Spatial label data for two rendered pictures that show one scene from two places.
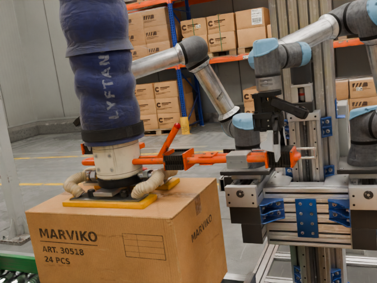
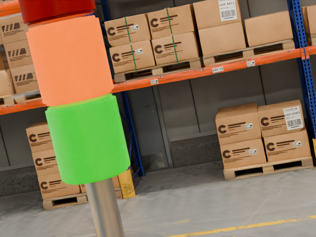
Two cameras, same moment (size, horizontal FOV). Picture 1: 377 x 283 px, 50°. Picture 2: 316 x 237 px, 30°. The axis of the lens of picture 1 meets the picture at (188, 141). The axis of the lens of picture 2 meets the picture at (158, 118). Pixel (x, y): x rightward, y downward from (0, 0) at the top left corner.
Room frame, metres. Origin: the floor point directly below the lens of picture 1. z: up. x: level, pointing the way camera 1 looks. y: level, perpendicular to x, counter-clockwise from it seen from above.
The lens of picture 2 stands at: (1.05, 1.31, 2.25)
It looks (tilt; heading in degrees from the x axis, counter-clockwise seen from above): 9 degrees down; 347
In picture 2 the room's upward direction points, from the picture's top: 12 degrees counter-clockwise
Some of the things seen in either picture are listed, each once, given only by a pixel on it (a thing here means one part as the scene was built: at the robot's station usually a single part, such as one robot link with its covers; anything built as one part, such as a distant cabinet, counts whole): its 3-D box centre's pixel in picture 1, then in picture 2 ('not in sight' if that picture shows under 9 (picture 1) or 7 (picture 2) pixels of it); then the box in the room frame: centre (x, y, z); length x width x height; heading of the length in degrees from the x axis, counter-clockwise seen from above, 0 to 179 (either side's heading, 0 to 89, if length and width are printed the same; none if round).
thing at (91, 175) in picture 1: (120, 177); not in sight; (1.46, 0.27, 1.14); 0.34 x 0.25 x 0.06; 65
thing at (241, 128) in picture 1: (246, 128); not in sight; (1.82, -0.27, 1.20); 0.13 x 0.12 x 0.14; 11
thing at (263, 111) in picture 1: (268, 110); not in sight; (1.23, -0.25, 1.35); 0.09 x 0.08 x 0.12; 65
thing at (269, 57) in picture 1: (267, 58); not in sight; (1.23, -0.26, 1.51); 0.09 x 0.08 x 0.11; 118
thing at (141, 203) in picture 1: (107, 196); not in sight; (1.38, 0.31, 1.10); 0.34 x 0.10 x 0.05; 65
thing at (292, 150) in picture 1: (280, 156); not in sight; (1.21, -0.27, 1.21); 0.08 x 0.07 x 0.05; 65
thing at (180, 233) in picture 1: (132, 243); not in sight; (1.47, 0.26, 0.88); 0.60 x 0.40 x 0.40; 65
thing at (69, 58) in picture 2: not in sight; (70, 60); (1.45, 1.26, 2.24); 0.05 x 0.05 x 0.05
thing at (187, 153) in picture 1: (179, 159); not in sight; (1.36, 0.04, 1.21); 0.10 x 0.08 x 0.06; 155
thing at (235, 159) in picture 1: (239, 159); not in sight; (1.27, -0.16, 1.20); 0.07 x 0.07 x 0.04; 65
